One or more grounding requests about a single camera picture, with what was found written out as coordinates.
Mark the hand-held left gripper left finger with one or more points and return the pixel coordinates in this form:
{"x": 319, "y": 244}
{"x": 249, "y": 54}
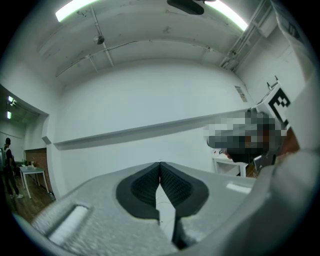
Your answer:
{"x": 100, "y": 217}

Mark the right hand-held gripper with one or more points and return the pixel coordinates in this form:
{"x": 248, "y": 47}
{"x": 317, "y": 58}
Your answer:
{"x": 273, "y": 105}

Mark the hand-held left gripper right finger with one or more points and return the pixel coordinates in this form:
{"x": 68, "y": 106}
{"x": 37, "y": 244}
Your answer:
{"x": 220, "y": 197}

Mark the white side table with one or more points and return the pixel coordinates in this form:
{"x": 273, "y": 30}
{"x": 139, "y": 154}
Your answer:
{"x": 230, "y": 165}

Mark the white long-legged table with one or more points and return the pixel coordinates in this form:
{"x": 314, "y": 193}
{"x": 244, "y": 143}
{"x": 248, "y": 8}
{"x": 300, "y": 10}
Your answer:
{"x": 32, "y": 171}

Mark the ceiling tube light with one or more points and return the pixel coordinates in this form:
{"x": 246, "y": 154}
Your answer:
{"x": 232, "y": 13}
{"x": 75, "y": 8}

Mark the black ceiling fixture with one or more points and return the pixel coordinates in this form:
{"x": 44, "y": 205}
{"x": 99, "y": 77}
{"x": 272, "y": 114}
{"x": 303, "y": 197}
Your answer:
{"x": 186, "y": 7}

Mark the white ceiling conduit pipe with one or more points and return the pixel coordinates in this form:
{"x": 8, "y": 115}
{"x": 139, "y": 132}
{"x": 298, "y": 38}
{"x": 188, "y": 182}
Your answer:
{"x": 112, "y": 48}

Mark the silver ceiling dome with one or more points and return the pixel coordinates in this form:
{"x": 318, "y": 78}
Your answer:
{"x": 99, "y": 40}

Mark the wall notice paper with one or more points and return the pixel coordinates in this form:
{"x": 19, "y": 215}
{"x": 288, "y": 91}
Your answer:
{"x": 241, "y": 93}

